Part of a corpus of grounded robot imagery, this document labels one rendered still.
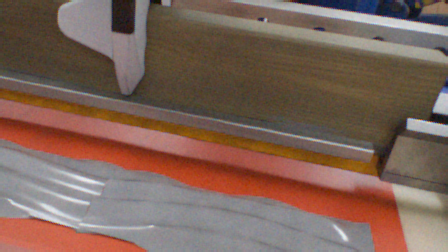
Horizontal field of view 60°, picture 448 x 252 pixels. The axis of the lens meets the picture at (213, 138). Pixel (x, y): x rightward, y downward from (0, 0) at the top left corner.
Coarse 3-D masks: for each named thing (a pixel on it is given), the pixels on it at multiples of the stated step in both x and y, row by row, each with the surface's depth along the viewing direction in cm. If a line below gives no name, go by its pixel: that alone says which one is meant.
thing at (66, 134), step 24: (0, 120) 33; (24, 120) 34; (48, 120) 34; (72, 120) 34; (96, 120) 35; (24, 144) 30; (48, 144) 31; (72, 144) 31; (96, 144) 32; (120, 144) 32; (24, 240) 22; (48, 240) 22
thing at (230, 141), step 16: (0, 96) 34; (16, 96) 33; (32, 96) 33; (80, 112) 33; (96, 112) 32; (112, 112) 32; (144, 128) 32; (160, 128) 32; (176, 128) 32; (224, 144) 31; (240, 144) 31; (256, 144) 31; (304, 160) 31; (320, 160) 30; (336, 160) 30
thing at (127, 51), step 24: (96, 0) 25; (144, 0) 25; (72, 24) 26; (96, 24) 26; (144, 24) 26; (96, 48) 27; (120, 48) 26; (144, 48) 27; (120, 72) 27; (144, 72) 28
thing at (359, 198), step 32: (160, 160) 31; (192, 160) 31; (224, 160) 32; (256, 160) 32; (288, 160) 33; (224, 192) 28; (256, 192) 28; (288, 192) 29; (320, 192) 29; (352, 192) 30; (384, 192) 30; (384, 224) 27
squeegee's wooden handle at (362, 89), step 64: (0, 0) 28; (64, 0) 27; (0, 64) 31; (64, 64) 30; (192, 64) 28; (256, 64) 27; (320, 64) 26; (384, 64) 25; (320, 128) 28; (384, 128) 27
